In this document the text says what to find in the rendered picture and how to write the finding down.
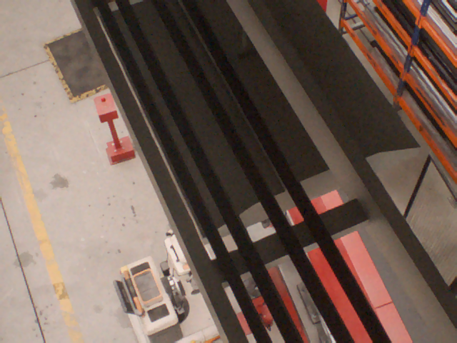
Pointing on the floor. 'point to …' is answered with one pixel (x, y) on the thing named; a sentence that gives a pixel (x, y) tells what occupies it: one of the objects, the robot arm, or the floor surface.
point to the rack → (406, 65)
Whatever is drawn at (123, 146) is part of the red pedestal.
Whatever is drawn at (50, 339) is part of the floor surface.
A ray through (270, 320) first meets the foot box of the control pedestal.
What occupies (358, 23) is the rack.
